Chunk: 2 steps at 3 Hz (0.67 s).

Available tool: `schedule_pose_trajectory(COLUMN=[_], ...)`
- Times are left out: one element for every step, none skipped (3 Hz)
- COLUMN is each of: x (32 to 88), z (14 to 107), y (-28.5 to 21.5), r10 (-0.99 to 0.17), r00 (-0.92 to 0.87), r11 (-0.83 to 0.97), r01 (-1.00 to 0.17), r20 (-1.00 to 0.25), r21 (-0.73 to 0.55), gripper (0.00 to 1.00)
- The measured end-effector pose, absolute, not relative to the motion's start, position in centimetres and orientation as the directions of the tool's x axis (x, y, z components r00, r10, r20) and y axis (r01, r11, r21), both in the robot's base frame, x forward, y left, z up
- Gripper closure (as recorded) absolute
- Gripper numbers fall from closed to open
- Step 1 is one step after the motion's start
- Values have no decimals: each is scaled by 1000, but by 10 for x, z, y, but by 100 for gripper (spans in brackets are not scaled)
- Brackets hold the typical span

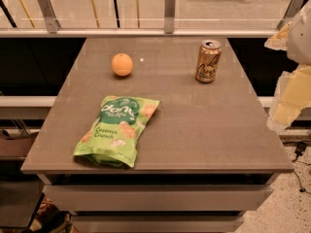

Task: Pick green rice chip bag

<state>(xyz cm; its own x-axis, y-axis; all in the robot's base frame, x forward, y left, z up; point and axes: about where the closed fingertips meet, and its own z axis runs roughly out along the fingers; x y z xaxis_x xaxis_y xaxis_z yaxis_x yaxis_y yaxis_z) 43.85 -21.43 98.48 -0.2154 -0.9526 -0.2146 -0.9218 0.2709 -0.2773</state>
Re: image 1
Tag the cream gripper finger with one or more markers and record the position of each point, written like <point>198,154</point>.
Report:
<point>291,96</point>
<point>279,40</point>

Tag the green rice chip bag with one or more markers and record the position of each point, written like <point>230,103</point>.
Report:
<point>113,136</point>

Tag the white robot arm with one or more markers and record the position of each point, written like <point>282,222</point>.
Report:
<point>299,37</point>

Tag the gold soda can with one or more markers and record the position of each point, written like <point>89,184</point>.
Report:
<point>209,55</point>

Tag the grey table drawer unit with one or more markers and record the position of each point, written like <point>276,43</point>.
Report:
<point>205,158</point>

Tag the orange fruit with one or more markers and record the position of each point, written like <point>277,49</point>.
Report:
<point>122,64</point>

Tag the glass railing with metal posts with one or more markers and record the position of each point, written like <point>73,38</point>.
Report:
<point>231,18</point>

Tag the cardboard box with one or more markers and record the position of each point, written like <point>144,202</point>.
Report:
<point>15,146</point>

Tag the black power adapter with cable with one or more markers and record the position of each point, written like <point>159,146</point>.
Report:
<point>299,151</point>

